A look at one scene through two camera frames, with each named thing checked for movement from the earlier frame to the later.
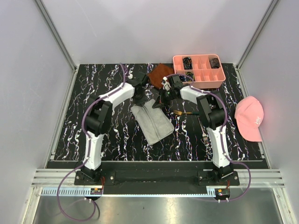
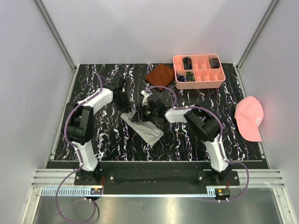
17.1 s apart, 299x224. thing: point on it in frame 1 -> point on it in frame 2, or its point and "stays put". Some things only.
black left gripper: x=139 y=102 -> x=126 y=107
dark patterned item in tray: x=214 y=63 stays put
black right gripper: x=161 y=101 -> x=138 y=115
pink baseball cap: x=249 y=115 stays put
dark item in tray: x=187 y=63 stays put
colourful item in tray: x=189 y=73 stays put
